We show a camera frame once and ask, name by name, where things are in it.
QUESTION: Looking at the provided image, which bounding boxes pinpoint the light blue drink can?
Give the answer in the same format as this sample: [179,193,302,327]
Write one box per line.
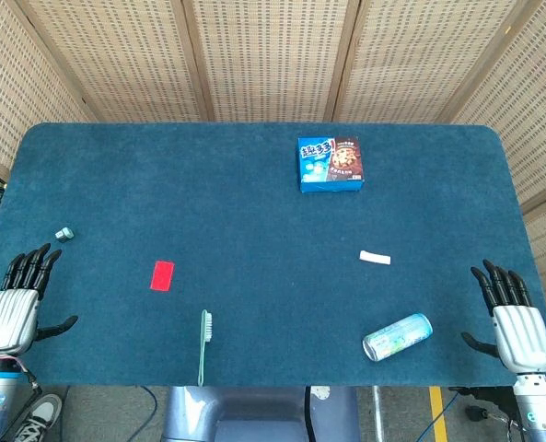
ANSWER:
[362,312,434,363]

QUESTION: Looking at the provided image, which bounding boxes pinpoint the blue brown cookie box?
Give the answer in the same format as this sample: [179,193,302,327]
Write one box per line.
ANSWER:
[296,135,366,194]

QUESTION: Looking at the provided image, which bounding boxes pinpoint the metal table leg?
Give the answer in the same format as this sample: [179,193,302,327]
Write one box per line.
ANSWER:
[371,386,385,442]

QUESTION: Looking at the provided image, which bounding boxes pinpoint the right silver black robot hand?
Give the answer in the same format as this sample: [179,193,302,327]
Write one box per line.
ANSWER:
[460,259,546,375]

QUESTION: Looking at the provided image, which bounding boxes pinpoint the woven bamboo screen panel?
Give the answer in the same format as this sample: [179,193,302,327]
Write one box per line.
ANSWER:
[451,0,546,323]
[180,0,361,123]
[331,0,545,124]
[0,0,94,169]
[14,0,214,123]

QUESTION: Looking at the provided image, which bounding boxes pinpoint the green toothbrush white bristles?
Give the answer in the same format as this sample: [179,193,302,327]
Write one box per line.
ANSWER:
[196,308,215,387]

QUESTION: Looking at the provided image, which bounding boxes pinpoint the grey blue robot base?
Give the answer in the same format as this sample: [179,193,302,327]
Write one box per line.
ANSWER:
[164,385,361,442]

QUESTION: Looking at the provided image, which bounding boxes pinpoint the black wheeled floor stand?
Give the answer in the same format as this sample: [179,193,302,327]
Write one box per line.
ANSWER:
[449,385,520,423]

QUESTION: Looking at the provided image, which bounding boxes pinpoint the black white sneaker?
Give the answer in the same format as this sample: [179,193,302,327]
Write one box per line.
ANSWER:
[12,393,64,442]

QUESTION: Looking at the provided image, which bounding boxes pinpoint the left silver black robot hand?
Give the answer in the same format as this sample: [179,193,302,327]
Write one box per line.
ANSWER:
[0,242,79,355]

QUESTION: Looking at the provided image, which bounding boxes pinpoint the small white folded strip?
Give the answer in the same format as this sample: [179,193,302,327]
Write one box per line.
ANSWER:
[359,250,391,266]

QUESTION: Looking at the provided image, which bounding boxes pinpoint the blue floor cable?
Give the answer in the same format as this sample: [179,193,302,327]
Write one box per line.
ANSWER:
[417,390,460,442]

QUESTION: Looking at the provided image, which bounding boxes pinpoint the blue carpet table cloth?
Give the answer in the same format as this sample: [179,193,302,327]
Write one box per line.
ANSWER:
[0,122,546,388]

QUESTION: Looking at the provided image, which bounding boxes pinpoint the small red packet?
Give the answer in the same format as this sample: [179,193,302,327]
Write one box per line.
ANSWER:
[149,260,177,292]

